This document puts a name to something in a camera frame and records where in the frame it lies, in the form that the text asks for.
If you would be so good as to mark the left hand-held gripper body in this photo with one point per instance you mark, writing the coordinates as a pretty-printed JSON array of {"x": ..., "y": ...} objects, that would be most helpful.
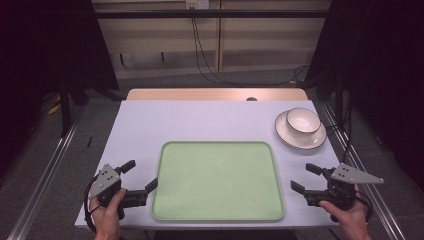
[{"x": 106, "y": 181}]

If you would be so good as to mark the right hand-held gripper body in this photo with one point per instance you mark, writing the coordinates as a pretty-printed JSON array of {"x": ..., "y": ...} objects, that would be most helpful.
[{"x": 346, "y": 186}]

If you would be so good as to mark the person's right hand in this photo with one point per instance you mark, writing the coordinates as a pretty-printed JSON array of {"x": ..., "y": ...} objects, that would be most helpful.
[{"x": 346, "y": 220}]

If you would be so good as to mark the person's left hand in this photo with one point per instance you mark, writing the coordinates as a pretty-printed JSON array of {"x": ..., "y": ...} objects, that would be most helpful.
[{"x": 108, "y": 216}]

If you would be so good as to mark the white saucer with dark rim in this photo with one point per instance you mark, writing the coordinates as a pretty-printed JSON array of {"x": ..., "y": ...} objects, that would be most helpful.
[{"x": 308, "y": 141}]

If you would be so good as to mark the white bowl with dark rim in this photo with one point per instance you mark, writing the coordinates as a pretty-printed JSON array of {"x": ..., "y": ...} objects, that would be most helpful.
[{"x": 302, "y": 122}]

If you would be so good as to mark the green plastic tray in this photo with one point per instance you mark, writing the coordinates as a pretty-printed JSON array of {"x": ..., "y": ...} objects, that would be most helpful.
[{"x": 218, "y": 181}]

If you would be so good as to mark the black metal stand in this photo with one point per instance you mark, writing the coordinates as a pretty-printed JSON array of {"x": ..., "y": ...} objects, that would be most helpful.
[{"x": 65, "y": 103}]

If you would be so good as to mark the wooden table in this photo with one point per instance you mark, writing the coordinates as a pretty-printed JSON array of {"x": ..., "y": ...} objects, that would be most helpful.
[{"x": 213, "y": 94}]

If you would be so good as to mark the aluminium floor rail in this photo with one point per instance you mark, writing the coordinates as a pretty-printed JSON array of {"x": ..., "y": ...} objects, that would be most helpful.
[
  {"x": 363, "y": 173},
  {"x": 43, "y": 180}
]

